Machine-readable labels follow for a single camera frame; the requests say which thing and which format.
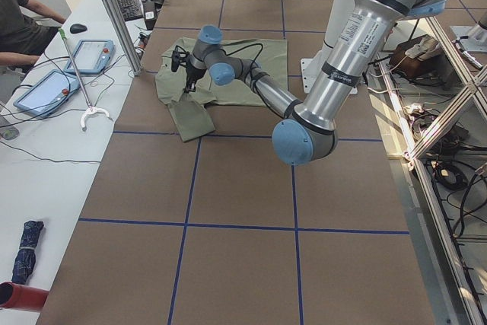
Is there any black keyboard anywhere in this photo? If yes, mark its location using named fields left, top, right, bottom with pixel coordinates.
left=116, top=0, right=143, bottom=21

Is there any far teach pendant tablet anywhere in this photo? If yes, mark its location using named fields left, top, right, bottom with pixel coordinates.
left=68, top=40, right=114, bottom=75

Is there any olive green long-sleeve shirt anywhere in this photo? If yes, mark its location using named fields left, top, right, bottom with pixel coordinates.
left=155, top=37, right=288, bottom=142

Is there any near teach pendant tablet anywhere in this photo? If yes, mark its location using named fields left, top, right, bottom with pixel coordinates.
left=14, top=70, right=80, bottom=117

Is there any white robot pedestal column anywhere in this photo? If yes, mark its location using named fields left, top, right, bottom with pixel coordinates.
left=301, top=0, right=355, bottom=94

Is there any black power adapter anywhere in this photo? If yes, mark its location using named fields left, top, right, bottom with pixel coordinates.
left=142, top=0, right=158, bottom=30

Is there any teach pendant tablet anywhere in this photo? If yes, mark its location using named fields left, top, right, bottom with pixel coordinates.
left=14, top=70, right=80, bottom=117
left=68, top=40, right=114, bottom=75

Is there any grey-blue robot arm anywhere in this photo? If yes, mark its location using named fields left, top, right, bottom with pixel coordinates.
left=180, top=0, right=446, bottom=165

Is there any black computer mouse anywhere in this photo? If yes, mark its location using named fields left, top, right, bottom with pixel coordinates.
left=69, top=23, right=88, bottom=34

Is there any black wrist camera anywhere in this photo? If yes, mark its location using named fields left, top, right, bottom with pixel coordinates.
left=170, top=45, right=189, bottom=73

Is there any folded dark blue umbrella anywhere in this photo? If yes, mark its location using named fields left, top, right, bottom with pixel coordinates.
left=11, top=220, right=44, bottom=285

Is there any red cylinder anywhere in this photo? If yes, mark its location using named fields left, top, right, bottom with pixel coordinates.
left=1, top=282, right=49, bottom=313

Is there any aluminium frame post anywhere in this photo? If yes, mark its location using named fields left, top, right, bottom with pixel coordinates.
left=101, top=0, right=142, bottom=76

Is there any reacher grabber stick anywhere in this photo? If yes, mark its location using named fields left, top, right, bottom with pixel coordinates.
left=58, top=28, right=112, bottom=132

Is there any brown box with cables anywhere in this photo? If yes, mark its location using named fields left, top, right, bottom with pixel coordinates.
left=389, top=35, right=443, bottom=78

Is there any clear water bottle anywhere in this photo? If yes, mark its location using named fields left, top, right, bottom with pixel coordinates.
left=0, top=116, right=20, bottom=141

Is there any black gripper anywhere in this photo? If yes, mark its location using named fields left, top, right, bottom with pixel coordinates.
left=184, top=65, right=204, bottom=93

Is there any seated person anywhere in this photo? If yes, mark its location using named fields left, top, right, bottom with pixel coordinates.
left=1, top=0, right=66, bottom=72

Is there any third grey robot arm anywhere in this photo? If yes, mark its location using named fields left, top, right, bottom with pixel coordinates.
left=450, top=13, right=486, bottom=53

